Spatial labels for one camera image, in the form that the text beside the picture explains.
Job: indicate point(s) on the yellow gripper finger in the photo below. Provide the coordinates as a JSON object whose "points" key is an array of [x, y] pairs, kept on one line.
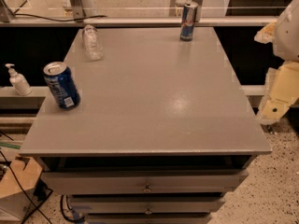
{"points": [[281, 91]]}

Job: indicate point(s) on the redbull can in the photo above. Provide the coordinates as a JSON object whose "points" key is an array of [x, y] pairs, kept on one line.
{"points": [[188, 21]]}

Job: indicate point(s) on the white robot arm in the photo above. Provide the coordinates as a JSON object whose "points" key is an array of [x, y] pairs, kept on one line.
{"points": [[283, 34]]}

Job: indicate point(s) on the blue soda can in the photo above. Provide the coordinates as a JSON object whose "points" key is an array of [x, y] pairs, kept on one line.
{"points": [[59, 79]]}

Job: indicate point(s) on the grey drawer cabinet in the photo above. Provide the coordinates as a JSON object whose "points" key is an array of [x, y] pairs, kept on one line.
{"points": [[158, 111]]}

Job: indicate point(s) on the top drawer knob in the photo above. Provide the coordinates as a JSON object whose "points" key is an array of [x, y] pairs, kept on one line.
{"points": [[147, 189]]}

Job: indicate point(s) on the drawer knob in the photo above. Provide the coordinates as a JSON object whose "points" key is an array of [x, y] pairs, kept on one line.
{"points": [[148, 211], [147, 189]]}

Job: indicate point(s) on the clear plastic water bottle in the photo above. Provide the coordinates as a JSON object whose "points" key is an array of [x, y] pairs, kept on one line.
{"points": [[92, 43]]}

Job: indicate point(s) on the white pump dispenser bottle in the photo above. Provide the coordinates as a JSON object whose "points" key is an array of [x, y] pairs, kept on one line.
{"points": [[18, 81]]}

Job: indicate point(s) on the cardboard box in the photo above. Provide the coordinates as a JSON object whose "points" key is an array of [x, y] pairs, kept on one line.
{"points": [[22, 175]]}

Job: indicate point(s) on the metal frame post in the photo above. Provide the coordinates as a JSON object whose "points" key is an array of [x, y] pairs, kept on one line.
{"points": [[77, 8]]}

